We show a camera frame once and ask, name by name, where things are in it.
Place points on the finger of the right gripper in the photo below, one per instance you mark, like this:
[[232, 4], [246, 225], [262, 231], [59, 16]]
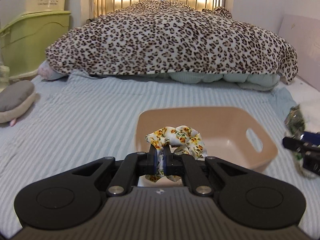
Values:
[[305, 148]]

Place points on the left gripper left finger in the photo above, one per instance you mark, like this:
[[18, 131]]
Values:
[[129, 170]]

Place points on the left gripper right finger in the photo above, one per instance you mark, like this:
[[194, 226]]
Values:
[[192, 172]]

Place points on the yellow floral fabric scrunchie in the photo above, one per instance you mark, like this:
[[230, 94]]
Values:
[[184, 139]]

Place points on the white fluffy plush toy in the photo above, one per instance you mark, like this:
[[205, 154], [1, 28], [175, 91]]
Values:
[[311, 114]]

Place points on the beige plastic storage basket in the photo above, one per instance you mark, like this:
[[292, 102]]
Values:
[[229, 133]]

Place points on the striped blue bed sheet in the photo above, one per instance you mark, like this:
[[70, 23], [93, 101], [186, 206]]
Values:
[[81, 119]]

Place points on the light green quilted duvet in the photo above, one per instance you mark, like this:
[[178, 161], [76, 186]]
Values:
[[259, 82]]

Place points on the leopard print blanket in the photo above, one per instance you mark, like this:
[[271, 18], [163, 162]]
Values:
[[155, 37]]

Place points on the pink pillow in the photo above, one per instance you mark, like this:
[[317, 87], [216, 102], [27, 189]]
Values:
[[48, 73]]

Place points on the grey beige plush toy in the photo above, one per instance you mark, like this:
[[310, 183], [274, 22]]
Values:
[[16, 99]]

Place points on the green plastic storage cabinet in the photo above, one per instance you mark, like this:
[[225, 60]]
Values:
[[24, 40]]

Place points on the pink board against wall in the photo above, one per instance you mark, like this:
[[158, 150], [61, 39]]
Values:
[[303, 33]]

